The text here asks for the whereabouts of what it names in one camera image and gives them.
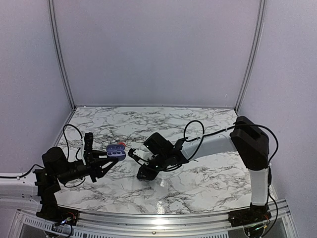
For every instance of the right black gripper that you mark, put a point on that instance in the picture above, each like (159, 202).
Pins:
(142, 171)

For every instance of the aluminium frame post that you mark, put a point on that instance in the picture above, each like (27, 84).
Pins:
(59, 55)
(252, 56)

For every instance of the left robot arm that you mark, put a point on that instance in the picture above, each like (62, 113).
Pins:
(41, 183)

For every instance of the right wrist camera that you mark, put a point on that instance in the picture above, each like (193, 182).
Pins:
(141, 155)

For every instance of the right aluminium frame post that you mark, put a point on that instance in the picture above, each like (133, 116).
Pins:
(252, 56)

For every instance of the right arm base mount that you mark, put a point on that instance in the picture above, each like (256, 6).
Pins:
(250, 215)

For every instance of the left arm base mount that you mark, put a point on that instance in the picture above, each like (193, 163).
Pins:
(50, 210)

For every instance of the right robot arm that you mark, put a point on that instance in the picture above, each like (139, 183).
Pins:
(249, 140)

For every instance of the grey blue charging case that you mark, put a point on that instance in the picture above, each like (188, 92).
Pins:
(116, 151)

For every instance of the left aluminium frame post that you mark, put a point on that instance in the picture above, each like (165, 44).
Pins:
(59, 55)

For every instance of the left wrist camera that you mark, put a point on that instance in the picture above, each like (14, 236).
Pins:
(87, 147)

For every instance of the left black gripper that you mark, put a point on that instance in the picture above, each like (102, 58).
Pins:
(93, 167)

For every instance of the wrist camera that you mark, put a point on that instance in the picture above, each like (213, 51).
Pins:
(87, 147)
(141, 155)

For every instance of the front aluminium rail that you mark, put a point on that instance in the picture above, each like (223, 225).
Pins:
(94, 224)

